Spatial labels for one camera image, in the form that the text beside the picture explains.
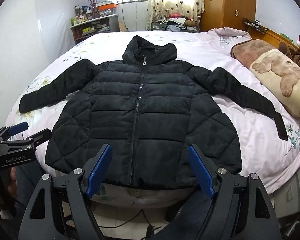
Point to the wooden headboard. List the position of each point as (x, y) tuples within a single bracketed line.
[(275, 35)]

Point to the wooden wardrobe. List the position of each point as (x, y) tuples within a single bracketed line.
[(227, 0)]

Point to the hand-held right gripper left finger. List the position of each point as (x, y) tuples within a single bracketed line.
[(100, 171)]

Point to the orange lid plastic box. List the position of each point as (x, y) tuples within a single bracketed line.
[(106, 9)]

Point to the person's jeans leg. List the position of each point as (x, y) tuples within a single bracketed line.
[(187, 220)]

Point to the white appliance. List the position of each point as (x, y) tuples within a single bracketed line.
[(132, 16)]

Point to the white bed frame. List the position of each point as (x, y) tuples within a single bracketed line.
[(290, 197)]

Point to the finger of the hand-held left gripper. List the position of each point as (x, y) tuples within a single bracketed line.
[(40, 136), (18, 127)]

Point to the brown bear print blanket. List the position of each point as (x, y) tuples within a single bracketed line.
[(277, 77)]

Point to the pink floral bedspread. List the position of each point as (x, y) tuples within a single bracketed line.
[(202, 45)]

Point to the black puffer jacket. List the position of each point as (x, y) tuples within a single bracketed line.
[(152, 105)]

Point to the person's left hand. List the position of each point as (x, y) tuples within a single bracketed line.
[(12, 180)]

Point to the dark shoe box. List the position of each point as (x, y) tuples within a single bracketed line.
[(159, 26)]

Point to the pile of clothes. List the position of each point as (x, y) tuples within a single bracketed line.
[(182, 22)]

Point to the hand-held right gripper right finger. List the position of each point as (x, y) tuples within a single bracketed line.
[(202, 172)]

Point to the cluttered shelf unit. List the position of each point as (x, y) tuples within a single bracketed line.
[(95, 30)]

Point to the group of bottles and jars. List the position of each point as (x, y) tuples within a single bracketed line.
[(83, 13)]

